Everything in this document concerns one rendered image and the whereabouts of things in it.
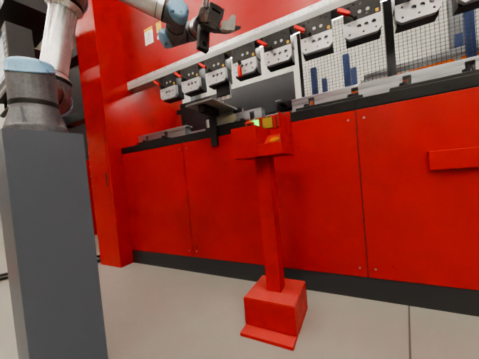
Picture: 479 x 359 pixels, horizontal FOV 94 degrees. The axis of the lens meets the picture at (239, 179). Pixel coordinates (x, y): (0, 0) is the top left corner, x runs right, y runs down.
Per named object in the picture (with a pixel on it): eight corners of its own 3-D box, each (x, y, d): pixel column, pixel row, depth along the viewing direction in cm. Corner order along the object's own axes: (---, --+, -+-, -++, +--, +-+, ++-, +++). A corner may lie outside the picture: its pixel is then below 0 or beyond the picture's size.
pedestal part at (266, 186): (266, 290, 91) (254, 157, 90) (271, 283, 97) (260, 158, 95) (281, 293, 89) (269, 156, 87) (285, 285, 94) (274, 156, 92)
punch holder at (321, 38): (301, 55, 115) (299, 22, 114) (305, 61, 122) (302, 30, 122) (333, 45, 108) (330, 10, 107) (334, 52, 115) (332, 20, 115)
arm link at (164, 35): (157, 19, 89) (182, 13, 93) (156, 36, 99) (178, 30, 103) (167, 38, 90) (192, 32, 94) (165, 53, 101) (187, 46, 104)
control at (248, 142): (233, 159, 89) (229, 114, 88) (250, 159, 103) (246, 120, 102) (282, 153, 79) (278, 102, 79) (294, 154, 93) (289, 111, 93)
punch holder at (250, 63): (233, 77, 133) (230, 49, 133) (239, 82, 141) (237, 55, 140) (256, 70, 126) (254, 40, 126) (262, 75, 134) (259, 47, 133)
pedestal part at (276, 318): (239, 335, 84) (237, 304, 84) (264, 299, 106) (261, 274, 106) (293, 351, 75) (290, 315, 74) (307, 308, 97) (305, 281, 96)
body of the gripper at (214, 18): (208, -2, 81) (195, 8, 91) (203, 23, 83) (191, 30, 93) (226, 8, 86) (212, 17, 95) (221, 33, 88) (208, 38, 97)
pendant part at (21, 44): (-4, 103, 155) (-11, 50, 154) (20, 106, 165) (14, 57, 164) (11, 83, 129) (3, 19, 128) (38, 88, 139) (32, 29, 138)
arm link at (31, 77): (-4, 96, 61) (-10, 45, 61) (21, 110, 73) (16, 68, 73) (51, 98, 66) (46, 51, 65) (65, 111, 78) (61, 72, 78)
